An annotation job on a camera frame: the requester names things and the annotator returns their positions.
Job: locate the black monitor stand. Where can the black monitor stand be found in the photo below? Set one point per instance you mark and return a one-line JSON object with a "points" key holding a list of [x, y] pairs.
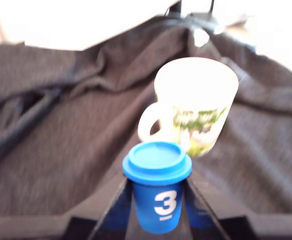
{"points": [[175, 7]]}

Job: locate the dark hooded sweatshirt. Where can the dark hooded sweatshirt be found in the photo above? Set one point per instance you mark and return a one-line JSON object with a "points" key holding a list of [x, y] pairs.
{"points": [[61, 140]]}

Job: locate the blue coffee capsule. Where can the blue coffee capsule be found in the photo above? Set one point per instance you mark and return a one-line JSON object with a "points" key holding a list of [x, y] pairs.
{"points": [[158, 180]]}

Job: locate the green cartoon print mug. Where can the green cartoon print mug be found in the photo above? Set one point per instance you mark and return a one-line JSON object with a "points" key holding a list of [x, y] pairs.
{"points": [[198, 90]]}

